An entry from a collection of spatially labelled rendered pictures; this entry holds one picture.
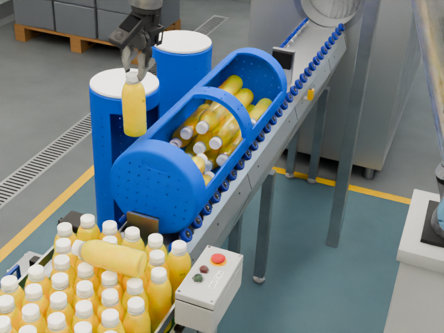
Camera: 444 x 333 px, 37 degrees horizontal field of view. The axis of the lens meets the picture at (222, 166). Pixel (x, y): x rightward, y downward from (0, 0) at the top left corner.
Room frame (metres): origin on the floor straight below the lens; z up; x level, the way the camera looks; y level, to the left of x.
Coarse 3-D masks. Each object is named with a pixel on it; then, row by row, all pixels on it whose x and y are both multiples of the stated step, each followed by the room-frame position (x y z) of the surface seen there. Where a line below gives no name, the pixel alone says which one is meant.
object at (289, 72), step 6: (276, 48) 2.82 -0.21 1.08; (282, 48) 2.82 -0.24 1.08; (276, 54) 2.80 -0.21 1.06; (282, 54) 2.79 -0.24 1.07; (288, 54) 2.78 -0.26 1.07; (294, 54) 2.79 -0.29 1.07; (282, 60) 2.79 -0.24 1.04; (288, 60) 2.78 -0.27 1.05; (294, 60) 2.81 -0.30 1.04; (282, 66) 2.78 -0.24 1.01; (288, 66) 2.78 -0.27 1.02; (288, 72) 2.79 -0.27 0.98; (288, 78) 2.79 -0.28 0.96
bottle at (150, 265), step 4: (164, 260) 1.34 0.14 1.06; (148, 264) 1.33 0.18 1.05; (152, 264) 1.32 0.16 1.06; (156, 264) 1.32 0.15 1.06; (160, 264) 1.33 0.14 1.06; (164, 264) 1.34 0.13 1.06; (148, 268) 1.33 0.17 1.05; (152, 268) 1.32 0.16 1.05; (168, 268) 1.34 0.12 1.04; (148, 272) 1.32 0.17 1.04; (168, 272) 1.33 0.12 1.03; (148, 276) 1.32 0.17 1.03; (168, 276) 1.33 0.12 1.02; (148, 280) 1.32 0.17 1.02
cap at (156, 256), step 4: (152, 252) 1.35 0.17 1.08; (156, 252) 1.35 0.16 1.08; (160, 252) 1.35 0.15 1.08; (152, 256) 1.33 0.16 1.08; (156, 256) 1.33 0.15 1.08; (160, 256) 1.33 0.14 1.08; (164, 256) 1.34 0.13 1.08; (152, 260) 1.33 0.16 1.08; (156, 260) 1.32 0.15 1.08; (160, 260) 1.33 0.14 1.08
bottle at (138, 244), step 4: (124, 240) 1.43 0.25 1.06; (128, 240) 1.42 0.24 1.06; (132, 240) 1.42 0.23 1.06; (136, 240) 1.42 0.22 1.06; (140, 240) 1.43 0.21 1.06; (124, 244) 1.42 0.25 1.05; (128, 244) 1.41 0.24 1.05; (132, 244) 1.41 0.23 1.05; (136, 244) 1.41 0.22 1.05; (140, 244) 1.42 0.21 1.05; (144, 244) 1.44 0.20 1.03; (136, 248) 1.41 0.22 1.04; (140, 248) 1.42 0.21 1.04; (144, 248) 1.43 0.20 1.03
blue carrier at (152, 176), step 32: (224, 64) 2.27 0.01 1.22; (256, 64) 2.41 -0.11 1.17; (192, 96) 1.99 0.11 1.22; (224, 96) 1.99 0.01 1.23; (256, 96) 2.41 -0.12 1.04; (160, 128) 1.77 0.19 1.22; (256, 128) 2.03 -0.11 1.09; (128, 160) 1.63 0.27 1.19; (160, 160) 1.59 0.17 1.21; (192, 160) 1.63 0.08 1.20; (128, 192) 1.63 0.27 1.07; (160, 192) 1.59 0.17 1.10; (192, 192) 1.56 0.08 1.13; (160, 224) 1.59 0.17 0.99
